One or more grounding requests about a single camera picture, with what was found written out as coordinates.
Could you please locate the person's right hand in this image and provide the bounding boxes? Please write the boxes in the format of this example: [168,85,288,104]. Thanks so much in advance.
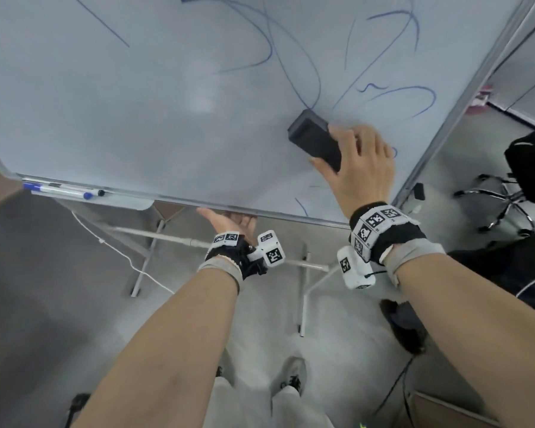
[311,124,397,220]

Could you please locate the person's left hand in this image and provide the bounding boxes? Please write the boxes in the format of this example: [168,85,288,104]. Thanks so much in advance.
[196,207,258,246]

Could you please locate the black whiteboard eraser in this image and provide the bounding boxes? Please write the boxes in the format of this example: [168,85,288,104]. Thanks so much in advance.
[287,109,342,173]

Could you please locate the white whiteboard with blue scribbles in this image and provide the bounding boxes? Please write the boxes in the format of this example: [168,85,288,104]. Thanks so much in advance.
[0,0,535,231]

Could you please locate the person's right forearm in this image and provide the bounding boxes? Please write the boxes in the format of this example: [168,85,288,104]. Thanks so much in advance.
[391,254,535,428]

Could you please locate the person's left forearm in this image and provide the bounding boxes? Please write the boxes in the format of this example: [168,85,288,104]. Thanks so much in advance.
[70,263,242,428]

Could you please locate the grey metal whiteboard stand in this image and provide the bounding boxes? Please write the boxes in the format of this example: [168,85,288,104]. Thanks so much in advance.
[56,198,339,339]

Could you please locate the grey left wrist band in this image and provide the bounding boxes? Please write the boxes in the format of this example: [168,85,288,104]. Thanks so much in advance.
[197,257,244,295]

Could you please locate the grey wrist band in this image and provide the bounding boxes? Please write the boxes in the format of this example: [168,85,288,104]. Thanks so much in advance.
[380,240,447,287]
[197,257,244,295]

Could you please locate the grey whiteboard marker tray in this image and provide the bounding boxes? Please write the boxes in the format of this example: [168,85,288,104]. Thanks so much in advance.
[21,175,155,212]

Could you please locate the grey right wrist band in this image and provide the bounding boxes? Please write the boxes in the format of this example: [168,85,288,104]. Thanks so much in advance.
[380,240,447,287]

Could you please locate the white marker with blue cap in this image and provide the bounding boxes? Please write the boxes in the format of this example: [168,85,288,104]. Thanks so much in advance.
[23,182,85,196]

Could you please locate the red object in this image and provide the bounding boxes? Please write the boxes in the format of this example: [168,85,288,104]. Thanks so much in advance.
[465,84,494,115]

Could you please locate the person's grey shoe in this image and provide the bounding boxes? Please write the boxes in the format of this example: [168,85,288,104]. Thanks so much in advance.
[278,357,308,395]

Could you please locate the black office chair chrome base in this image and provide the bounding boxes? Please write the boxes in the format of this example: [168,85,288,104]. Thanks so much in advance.
[453,128,535,239]

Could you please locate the person's white trousers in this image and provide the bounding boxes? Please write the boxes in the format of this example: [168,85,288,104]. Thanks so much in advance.
[209,376,336,428]

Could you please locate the glass partition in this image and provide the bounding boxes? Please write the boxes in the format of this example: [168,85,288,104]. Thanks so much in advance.
[485,0,535,130]

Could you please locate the black caster wheel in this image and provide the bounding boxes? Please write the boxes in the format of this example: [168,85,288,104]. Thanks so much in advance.
[66,393,92,428]

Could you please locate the brown cardboard box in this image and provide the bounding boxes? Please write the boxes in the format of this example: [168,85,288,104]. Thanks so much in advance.
[405,389,505,428]

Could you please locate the black left wrist strap with markers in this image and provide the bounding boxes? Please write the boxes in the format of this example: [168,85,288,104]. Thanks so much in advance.
[204,230,269,281]

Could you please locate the black wrist strap with markers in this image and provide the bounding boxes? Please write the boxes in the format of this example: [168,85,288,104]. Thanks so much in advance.
[349,202,429,264]
[204,230,269,281]

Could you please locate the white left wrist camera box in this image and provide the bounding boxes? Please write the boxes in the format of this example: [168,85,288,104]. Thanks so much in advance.
[256,230,287,267]

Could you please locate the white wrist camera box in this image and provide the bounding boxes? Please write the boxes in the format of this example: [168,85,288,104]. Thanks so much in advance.
[337,246,376,290]
[256,230,287,267]

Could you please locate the black right wrist strap with markers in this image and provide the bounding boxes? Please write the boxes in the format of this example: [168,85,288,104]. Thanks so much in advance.
[349,202,429,264]

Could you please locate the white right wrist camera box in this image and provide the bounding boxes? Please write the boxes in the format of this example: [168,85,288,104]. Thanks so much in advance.
[337,246,376,290]

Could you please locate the white cable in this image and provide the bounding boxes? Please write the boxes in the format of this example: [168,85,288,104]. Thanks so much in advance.
[70,211,175,295]

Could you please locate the black cable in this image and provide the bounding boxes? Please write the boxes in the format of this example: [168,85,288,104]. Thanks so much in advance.
[369,355,416,428]

